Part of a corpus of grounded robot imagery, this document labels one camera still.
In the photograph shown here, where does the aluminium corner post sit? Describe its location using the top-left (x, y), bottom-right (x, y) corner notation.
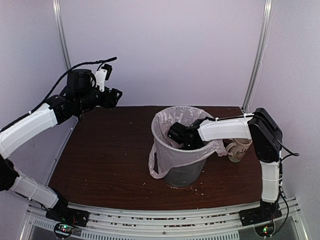
top-left (52, 0), bottom-right (71, 70)
top-left (241, 0), bottom-right (274, 113)

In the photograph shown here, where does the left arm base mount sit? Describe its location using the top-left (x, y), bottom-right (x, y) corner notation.
top-left (45, 207), bottom-right (90, 239)

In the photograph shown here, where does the pink plastic trash bag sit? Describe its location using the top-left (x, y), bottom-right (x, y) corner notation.
top-left (148, 106), bottom-right (227, 179)

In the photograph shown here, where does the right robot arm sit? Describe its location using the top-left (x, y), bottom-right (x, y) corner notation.
top-left (167, 107), bottom-right (283, 221)

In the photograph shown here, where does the left aluminium corner post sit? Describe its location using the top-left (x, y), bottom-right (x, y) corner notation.
top-left (52, 0), bottom-right (71, 70)

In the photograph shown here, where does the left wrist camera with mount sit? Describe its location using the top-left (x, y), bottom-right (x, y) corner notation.
top-left (95, 63), bottom-right (113, 92)

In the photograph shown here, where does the cream patterned mug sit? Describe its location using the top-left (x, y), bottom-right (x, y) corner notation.
top-left (223, 138), bottom-right (253, 163)

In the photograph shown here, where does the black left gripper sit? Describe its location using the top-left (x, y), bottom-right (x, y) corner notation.
top-left (75, 86), bottom-right (122, 112)

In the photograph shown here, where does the grey mesh trash bin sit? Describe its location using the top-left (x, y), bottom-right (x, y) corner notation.
top-left (163, 156), bottom-right (207, 188)

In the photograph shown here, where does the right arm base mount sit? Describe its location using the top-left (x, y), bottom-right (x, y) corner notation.
top-left (238, 207), bottom-right (282, 238)

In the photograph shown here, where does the right aluminium corner post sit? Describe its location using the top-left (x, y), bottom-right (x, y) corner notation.
top-left (241, 0), bottom-right (274, 113)

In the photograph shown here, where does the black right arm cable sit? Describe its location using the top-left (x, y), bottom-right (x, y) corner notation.
top-left (274, 137), bottom-right (300, 161)

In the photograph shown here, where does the black braided left cable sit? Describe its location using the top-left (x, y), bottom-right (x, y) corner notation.
top-left (29, 56), bottom-right (118, 113)

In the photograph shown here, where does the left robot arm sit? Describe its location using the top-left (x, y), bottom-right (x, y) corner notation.
top-left (0, 63), bottom-right (123, 222)

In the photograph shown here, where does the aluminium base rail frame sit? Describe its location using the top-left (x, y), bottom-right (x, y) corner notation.
top-left (18, 197), bottom-right (312, 240)

